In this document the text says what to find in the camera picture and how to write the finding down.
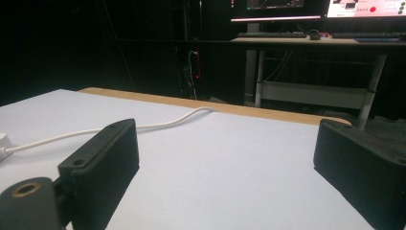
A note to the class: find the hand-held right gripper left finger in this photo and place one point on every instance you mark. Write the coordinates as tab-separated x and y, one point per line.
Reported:
105	166

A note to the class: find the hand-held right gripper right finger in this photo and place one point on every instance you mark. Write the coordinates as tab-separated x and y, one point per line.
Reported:
360	169

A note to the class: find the white desk with metal legs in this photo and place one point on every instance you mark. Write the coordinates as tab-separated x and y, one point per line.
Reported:
319	92

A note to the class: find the white mat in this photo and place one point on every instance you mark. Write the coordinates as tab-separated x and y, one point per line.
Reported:
204	172

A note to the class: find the white power strip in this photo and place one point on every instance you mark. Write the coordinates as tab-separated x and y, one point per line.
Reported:
2	145

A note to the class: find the black keyboard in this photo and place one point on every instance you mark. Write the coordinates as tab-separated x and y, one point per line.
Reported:
271	34
367	35

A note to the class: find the black computer mouse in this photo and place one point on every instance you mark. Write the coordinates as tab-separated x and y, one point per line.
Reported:
315	35

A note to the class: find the bright computer monitor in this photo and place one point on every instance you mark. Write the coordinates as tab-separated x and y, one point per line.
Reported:
367	8

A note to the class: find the dark computer monitor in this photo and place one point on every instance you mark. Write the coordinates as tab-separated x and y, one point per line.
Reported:
274	8

